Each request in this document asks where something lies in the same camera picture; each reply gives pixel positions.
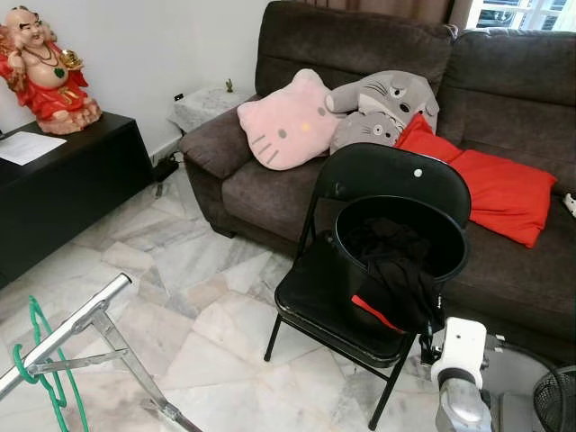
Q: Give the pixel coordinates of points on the black garment with red trim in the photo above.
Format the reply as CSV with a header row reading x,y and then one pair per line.
x,y
400,279

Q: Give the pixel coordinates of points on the green plastic hanger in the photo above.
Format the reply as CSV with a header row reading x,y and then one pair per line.
x,y
36,324

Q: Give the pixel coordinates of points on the black floor fan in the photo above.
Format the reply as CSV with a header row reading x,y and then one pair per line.
x,y
556,405

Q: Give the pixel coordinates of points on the black round laundry bucket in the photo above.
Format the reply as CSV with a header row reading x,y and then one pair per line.
x,y
360,211

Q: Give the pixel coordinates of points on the red cushion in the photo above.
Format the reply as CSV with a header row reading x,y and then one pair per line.
x,y
504,193

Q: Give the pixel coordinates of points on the black folding chair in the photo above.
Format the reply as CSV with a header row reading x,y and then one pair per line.
x,y
396,171

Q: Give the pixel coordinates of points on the small white toy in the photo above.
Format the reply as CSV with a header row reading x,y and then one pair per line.
x,y
570,205

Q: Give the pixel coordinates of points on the small grey Totoro plush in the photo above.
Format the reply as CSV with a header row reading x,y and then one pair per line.
x,y
364,133

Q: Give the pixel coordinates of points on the large grey Totoro plush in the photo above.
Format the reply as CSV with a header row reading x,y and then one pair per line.
x,y
396,90

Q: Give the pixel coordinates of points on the pink cat face pillow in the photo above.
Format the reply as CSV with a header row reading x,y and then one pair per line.
x,y
288,126

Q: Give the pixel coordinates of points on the dark brown sofa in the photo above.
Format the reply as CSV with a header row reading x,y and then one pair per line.
x,y
504,90

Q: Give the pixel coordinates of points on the side table with lace cloth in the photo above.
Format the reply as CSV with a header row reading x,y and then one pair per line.
x,y
207,106

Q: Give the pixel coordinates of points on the window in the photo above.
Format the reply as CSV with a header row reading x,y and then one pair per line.
x,y
522,13

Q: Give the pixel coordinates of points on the silver metal clothes rack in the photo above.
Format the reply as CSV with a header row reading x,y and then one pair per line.
x,y
81,317

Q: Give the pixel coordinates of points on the black television console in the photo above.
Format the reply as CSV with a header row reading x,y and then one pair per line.
x,y
63,198

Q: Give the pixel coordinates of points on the white paper sheet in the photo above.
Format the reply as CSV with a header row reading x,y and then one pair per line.
x,y
27,148

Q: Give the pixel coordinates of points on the red laughing Buddha statue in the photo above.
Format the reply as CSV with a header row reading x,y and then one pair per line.
x,y
45,81

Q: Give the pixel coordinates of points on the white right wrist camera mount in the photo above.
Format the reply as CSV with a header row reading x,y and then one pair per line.
x,y
461,346

